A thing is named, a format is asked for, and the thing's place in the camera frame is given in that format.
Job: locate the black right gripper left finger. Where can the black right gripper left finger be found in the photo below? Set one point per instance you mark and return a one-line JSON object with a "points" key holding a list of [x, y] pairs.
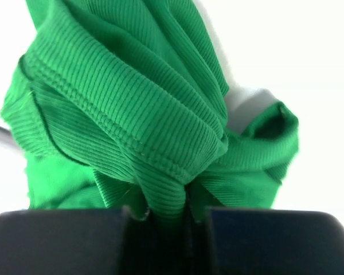
{"points": [[66, 242]]}

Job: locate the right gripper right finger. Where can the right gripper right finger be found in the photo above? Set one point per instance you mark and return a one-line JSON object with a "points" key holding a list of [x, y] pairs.
{"points": [[233, 241]]}

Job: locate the green tank top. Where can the green tank top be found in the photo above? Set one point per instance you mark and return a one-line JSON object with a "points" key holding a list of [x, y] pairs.
{"points": [[122, 102]]}

